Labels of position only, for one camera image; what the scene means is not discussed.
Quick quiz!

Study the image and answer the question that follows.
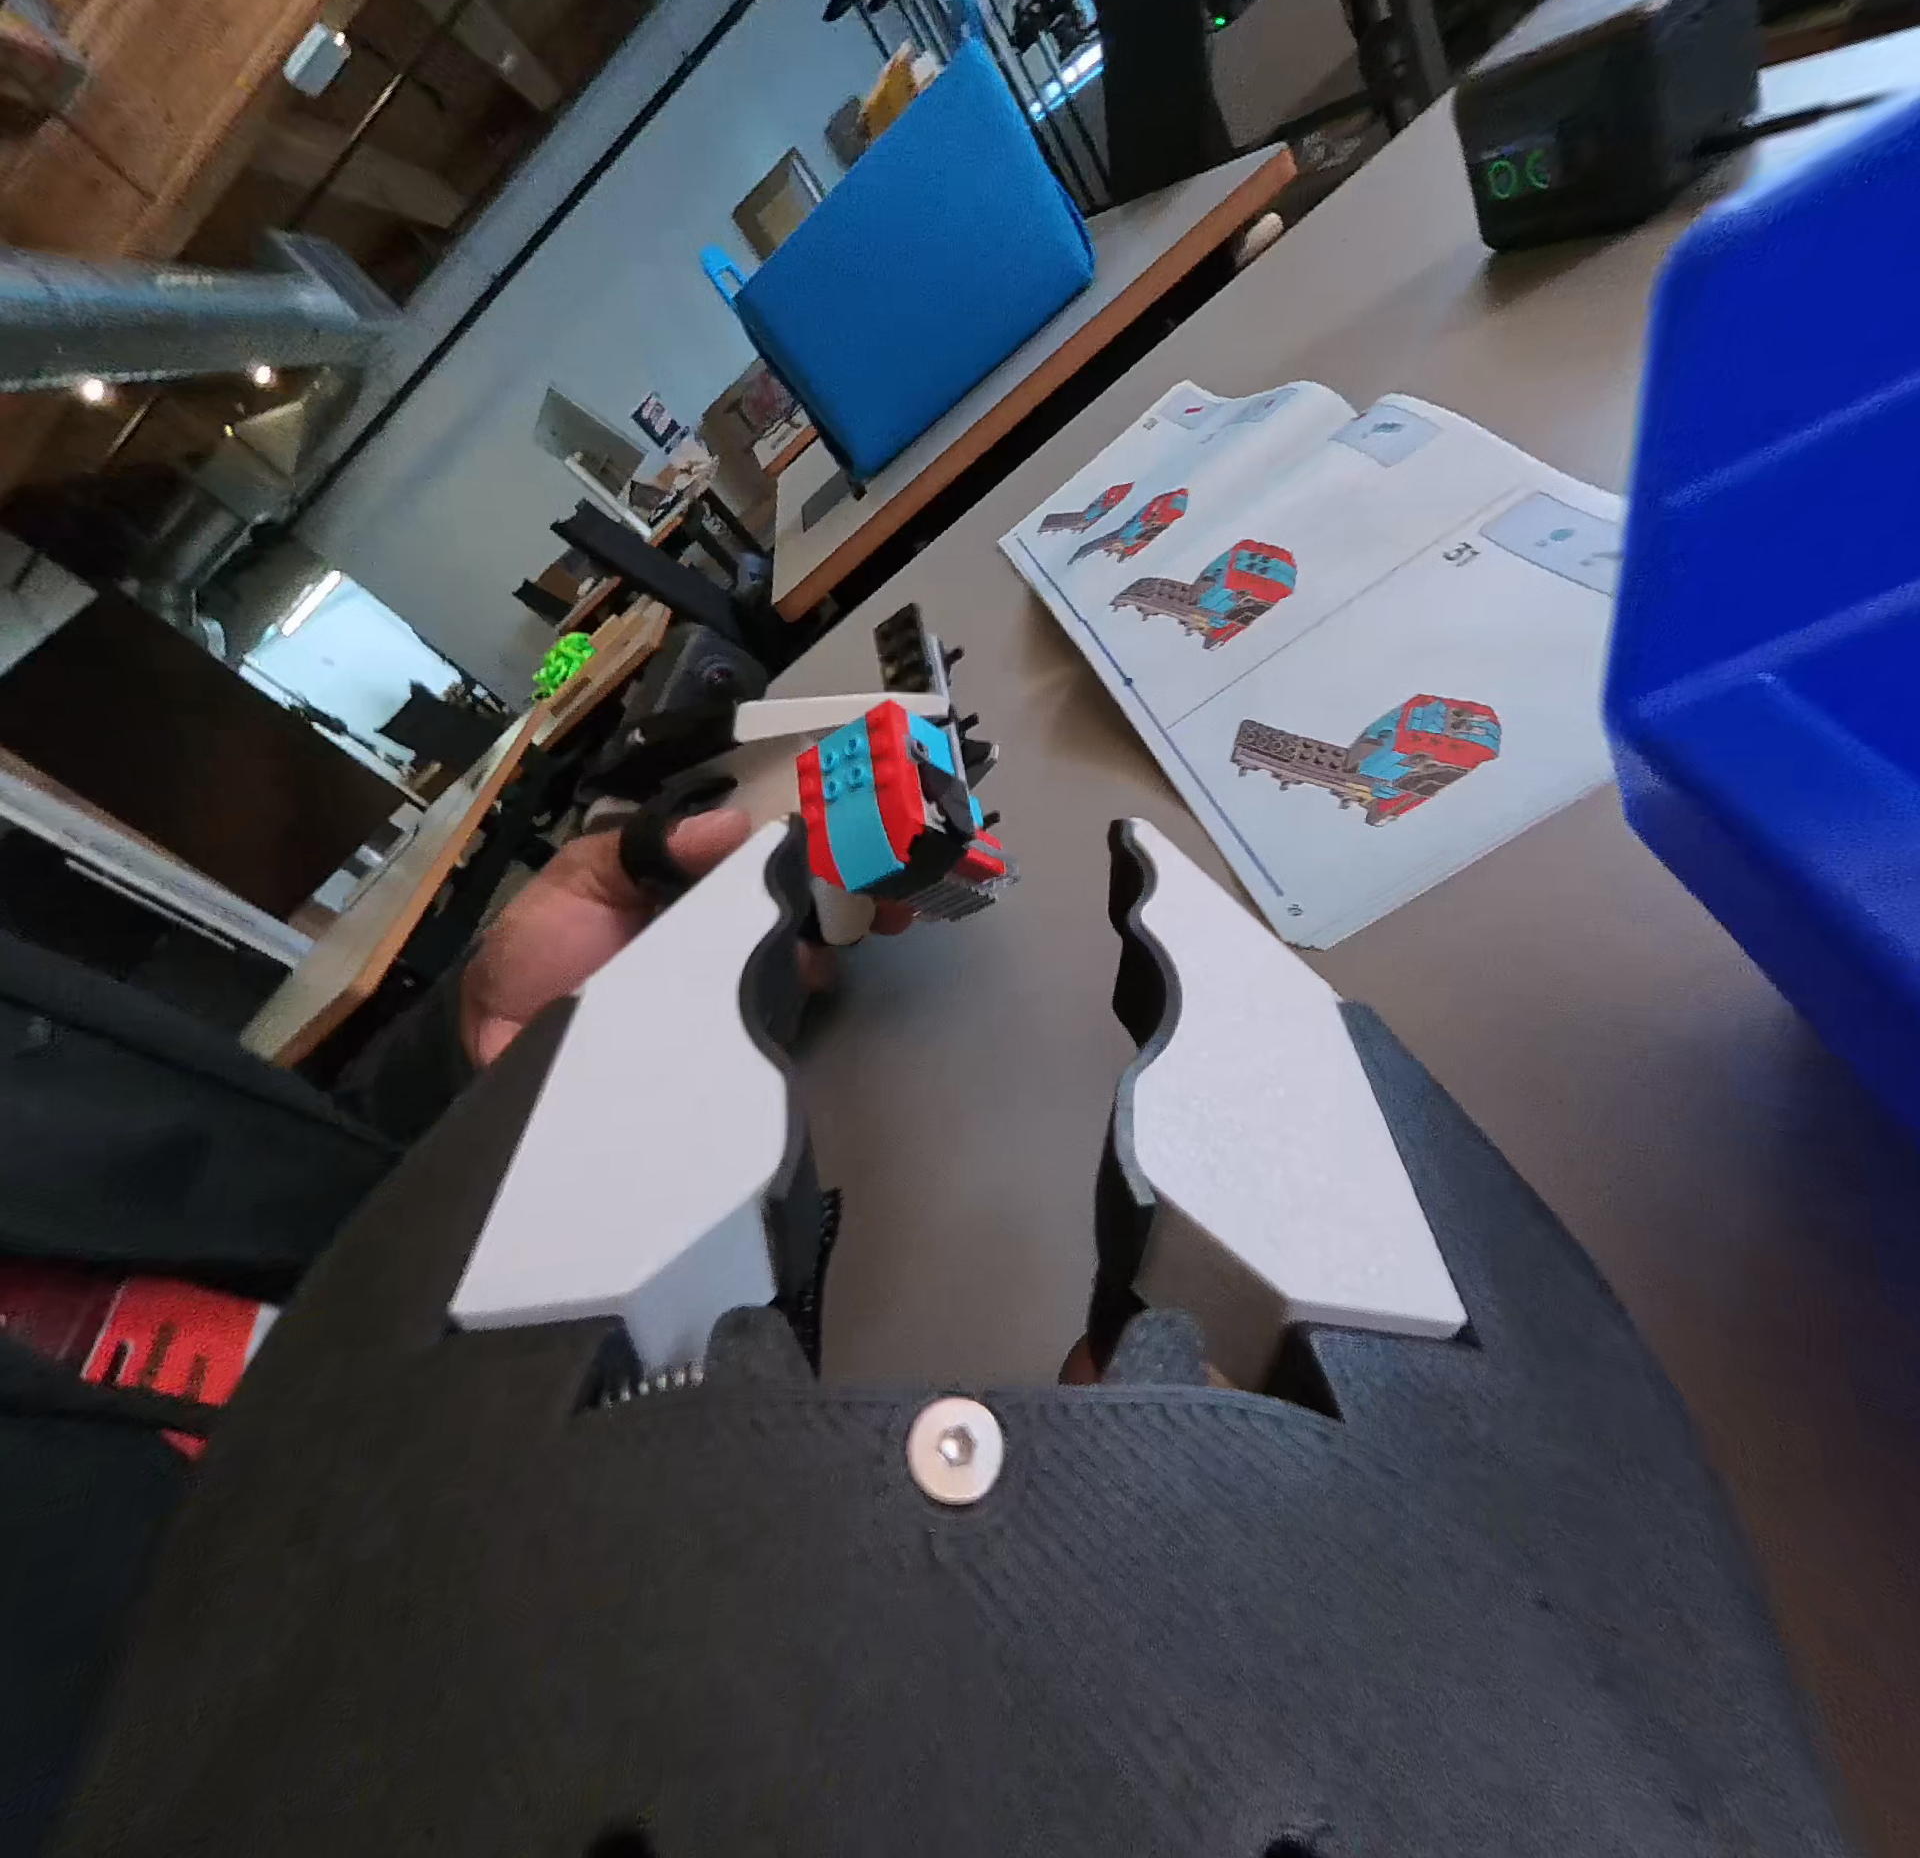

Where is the open instruction booklet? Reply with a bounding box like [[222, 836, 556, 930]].
[[996, 381, 1627, 946]]

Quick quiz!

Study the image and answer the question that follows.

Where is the red printed box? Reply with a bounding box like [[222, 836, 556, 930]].
[[0, 1268, 284, 1458]]

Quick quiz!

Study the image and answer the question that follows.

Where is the toy brick truck model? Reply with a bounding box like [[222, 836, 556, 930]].
[[795, 603, 1023, 932]]

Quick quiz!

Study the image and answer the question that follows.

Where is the person's left hand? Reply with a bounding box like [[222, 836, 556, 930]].
[[457, 808, 759, 1072]]

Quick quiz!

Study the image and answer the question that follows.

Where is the long wooden workbench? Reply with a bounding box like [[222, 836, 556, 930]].
[[240, 599, 677, 1064]]

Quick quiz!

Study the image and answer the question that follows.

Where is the silver ventilation duct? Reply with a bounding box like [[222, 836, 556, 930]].
[[0, 231, 393, 389]]

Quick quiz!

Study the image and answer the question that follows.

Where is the black power station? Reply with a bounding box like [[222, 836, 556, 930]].
[[1450, 0, 1764, 252]]

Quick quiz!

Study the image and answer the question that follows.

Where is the blue padded panel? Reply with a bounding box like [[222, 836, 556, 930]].
[[698, 33, 1097, 496]]

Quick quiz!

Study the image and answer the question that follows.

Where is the black table frame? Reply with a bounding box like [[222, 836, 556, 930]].
[[1088, 0, 1457, 216]]

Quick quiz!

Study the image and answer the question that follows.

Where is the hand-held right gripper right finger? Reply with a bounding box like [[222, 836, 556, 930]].
[[1080, 817, 1474, 1392]]

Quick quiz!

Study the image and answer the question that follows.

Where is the grey desk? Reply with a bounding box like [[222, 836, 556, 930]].
[[748, 26, 1920, 1858]]

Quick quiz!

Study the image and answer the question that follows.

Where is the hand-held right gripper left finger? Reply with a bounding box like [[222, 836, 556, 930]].
[[446, 817, 828, 1381]]

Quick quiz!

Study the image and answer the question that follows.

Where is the wood-edged white table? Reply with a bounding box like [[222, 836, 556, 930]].
[[772, 140, 1299, 620]]

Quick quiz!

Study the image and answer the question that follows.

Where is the blue plastic bin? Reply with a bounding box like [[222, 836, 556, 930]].
[[1601, 87, 1920, 1138]]

